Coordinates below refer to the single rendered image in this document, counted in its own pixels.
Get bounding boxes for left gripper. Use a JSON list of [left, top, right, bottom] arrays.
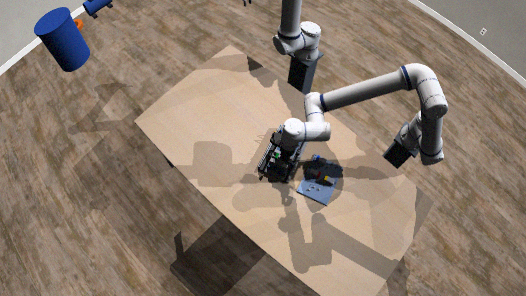
[[270, 133, 299, 163]]

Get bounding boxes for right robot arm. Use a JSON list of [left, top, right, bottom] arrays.
[[273, 0, 321, 62]]

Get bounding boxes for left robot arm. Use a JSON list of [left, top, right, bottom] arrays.
[[281, 63, 448, 165]]

